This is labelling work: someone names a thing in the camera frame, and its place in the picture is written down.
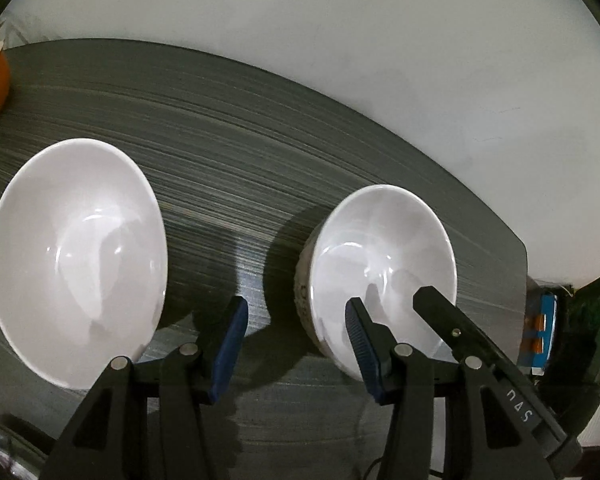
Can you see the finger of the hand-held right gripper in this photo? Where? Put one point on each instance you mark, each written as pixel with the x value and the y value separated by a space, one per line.
pixel 520 400

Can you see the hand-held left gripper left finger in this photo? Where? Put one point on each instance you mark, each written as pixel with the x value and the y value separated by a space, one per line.
pixel 230 345

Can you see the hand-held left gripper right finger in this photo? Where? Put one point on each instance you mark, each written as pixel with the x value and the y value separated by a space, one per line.
pixel 362 345

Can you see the small white bowl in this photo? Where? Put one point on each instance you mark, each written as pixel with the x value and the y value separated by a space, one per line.
pixel 380 240

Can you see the blue and orange box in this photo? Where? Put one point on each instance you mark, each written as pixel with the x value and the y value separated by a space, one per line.
pixel 545 320

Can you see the large white and pink bowl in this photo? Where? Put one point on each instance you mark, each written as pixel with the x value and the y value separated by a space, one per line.
pixel 80 260

